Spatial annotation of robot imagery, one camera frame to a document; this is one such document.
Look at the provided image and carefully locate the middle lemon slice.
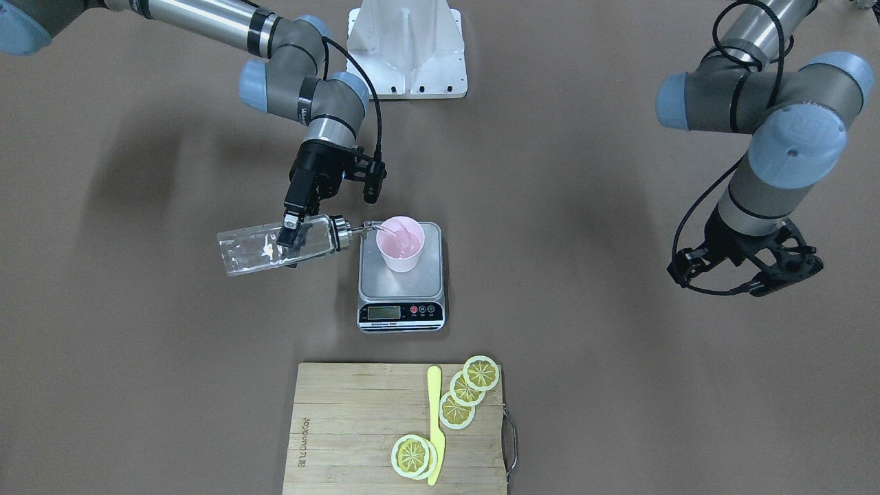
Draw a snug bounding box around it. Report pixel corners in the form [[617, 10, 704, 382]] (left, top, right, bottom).
[[449, 371, 486, 408]]

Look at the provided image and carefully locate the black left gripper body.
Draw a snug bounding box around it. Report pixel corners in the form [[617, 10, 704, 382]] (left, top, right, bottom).
[[698, 206, 771, 274]]

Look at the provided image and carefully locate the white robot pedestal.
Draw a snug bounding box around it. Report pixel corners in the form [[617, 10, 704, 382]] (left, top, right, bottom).
[[346, 1, 468, 100]]

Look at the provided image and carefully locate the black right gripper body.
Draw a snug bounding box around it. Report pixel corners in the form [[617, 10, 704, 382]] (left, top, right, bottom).
[[289, 139, 355, 207]]

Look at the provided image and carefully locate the pink plastic cup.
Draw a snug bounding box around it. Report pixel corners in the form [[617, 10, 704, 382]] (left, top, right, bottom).
[[376, 216, 426, 273]]

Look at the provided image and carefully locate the wooden cutting board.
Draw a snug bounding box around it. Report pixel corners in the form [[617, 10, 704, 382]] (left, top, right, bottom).
[[282, 362, 518, 494]]

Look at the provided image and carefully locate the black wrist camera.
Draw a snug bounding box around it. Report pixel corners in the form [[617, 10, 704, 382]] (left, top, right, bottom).
[[744, 219, 824, 297], [343, 146, 388, 204]]

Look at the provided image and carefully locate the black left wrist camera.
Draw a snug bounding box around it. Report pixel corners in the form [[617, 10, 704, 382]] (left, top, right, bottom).
[[744, 219, 824, 297]]

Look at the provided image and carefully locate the silver kitchen scale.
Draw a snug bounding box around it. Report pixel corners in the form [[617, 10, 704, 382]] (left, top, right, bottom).
[[356, 222, 447, 334]]

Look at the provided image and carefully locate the yellow plastic knife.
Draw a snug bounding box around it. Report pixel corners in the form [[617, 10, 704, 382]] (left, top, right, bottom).
[[426, 364, 446, 486]]

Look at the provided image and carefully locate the black camera cable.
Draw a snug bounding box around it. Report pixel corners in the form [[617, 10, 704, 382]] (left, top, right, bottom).
[[320, 36, 384, 166], [670, 155, 757, 298]]

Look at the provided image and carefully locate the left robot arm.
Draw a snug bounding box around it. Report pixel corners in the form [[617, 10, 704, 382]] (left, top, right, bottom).
[[656, 1, 875, 297]]

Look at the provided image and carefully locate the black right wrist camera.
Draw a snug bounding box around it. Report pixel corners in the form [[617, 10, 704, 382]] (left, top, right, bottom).
[[343, 146, 388, 204]]

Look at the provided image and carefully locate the lemon slice near board end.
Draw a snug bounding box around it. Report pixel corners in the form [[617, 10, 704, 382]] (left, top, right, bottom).
[[462, 355, 501, 392]]

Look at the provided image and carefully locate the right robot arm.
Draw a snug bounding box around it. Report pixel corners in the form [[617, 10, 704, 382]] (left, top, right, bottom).
[[1, 1, 371, 252]]

